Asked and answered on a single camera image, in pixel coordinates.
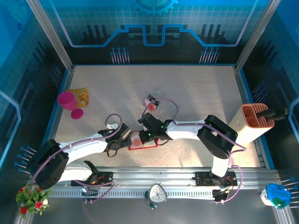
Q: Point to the small green alarm clock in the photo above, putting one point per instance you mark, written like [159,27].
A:
[157,193]

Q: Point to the red card holder wallet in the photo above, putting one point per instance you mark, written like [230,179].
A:
[149,145]

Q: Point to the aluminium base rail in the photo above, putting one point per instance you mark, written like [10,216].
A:
[151,175]

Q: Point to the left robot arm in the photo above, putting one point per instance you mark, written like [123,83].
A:
[81,147]

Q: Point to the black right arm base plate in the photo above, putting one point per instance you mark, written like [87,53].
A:
[203,178]

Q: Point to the aluminium frame post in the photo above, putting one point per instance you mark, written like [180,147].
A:
[254,35]
[50,35]

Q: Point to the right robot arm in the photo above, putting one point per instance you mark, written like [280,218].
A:
[187,128]

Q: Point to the white orange knife block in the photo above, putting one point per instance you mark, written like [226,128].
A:
[247,126]

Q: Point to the pink plastic goblet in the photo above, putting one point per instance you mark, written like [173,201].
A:
[67,100]

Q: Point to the potted plant red flowers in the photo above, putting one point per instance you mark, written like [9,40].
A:
[30,198]

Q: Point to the white card red circle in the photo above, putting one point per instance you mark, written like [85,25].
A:
[136,140]
[151,107]

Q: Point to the yellow snack packet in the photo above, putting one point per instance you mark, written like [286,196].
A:
[83,96]

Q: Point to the blue white globe toy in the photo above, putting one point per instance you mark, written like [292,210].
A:
[276,193]

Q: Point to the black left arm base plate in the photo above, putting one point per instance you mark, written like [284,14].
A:
[106,176]

